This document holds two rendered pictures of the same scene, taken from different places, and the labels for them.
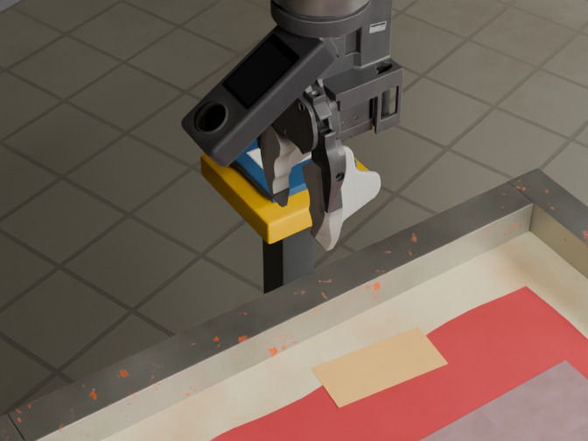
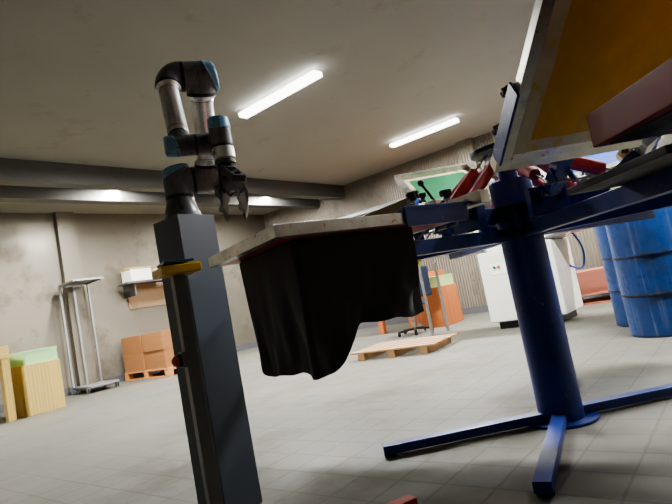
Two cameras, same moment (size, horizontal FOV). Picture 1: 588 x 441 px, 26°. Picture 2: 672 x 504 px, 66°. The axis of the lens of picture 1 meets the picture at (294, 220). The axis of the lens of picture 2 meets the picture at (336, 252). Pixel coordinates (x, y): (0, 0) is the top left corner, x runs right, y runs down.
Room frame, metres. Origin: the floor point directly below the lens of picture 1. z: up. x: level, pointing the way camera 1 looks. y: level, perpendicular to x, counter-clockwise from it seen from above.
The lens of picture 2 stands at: (0.45, 1.70, 0.75)
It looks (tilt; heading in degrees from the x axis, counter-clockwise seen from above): 5 degrees up; 270
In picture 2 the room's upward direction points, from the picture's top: 11 degrees counter-clockwise
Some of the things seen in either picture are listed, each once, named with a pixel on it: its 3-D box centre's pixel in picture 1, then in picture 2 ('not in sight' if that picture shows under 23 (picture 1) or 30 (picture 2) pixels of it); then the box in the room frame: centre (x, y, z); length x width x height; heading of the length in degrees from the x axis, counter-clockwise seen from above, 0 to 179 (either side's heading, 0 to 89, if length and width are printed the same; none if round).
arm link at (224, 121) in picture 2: not in sight; (219, 133); (0.78, -0.02, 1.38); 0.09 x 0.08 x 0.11; 110
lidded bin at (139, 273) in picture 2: not in sight; (136, 275); (4.24, -7.84, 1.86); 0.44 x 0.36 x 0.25; 52
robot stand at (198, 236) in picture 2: not in sight; (206, 360); (1.07, -0.45, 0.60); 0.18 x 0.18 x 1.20; 52
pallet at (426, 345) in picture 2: not in sight; (404, 347); (-0.08, -4.33, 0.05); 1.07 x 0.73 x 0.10; 145
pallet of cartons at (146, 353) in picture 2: not in sight; (163, 352); (3.86, -7.53, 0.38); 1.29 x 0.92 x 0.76; 142
